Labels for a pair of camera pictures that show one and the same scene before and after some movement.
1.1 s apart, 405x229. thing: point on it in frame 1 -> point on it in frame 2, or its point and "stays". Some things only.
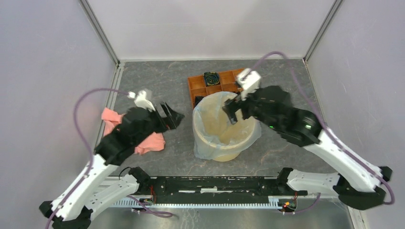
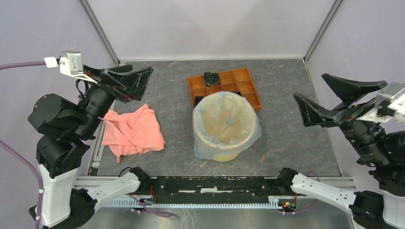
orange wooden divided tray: [228, 84] stays
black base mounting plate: [219, 188] stays
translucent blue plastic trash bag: [214, 134] stays
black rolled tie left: [197, 98] stays
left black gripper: [175, 119] -> [133, 85]
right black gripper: [231, 105] -> [346, 90]
